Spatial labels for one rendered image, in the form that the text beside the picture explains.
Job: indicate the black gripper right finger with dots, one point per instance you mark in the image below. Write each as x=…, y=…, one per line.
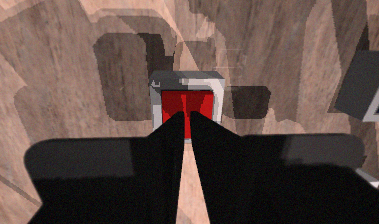
x=227, y=163

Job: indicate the red button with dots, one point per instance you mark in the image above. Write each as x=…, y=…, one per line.
x=173, y=91

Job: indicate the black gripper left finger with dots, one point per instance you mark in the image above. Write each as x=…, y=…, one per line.
x=75, y=166

